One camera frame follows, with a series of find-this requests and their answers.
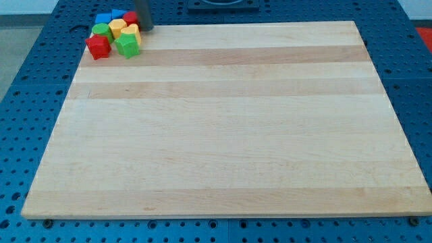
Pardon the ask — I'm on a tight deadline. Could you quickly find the red cylinder block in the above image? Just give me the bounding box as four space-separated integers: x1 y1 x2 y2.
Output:
122 11 139 26

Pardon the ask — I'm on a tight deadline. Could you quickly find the green cylinder block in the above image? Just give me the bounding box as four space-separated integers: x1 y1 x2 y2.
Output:
92 23 114 44

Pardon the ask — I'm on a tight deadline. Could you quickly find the blue triangle block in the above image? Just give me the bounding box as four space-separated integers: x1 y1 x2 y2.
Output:
111 9 127 19

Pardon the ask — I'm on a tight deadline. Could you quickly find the red star block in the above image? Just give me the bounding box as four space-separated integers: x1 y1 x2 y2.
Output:
85 34 111 60

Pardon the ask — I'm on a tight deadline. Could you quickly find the green star block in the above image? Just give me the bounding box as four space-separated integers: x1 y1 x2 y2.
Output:
114 34 140 59

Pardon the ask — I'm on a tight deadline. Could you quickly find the large wooden board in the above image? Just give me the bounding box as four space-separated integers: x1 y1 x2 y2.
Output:
22 21 431 219

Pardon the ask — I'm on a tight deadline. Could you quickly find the yellow hexagon block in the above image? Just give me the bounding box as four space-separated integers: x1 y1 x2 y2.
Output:
108 18 128 39

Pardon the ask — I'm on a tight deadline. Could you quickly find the blue cube block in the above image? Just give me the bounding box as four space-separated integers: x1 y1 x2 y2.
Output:
94 13 112 24

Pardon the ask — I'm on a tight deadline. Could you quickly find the yellow heart block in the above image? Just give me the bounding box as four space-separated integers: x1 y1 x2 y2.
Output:
121 24 142 45

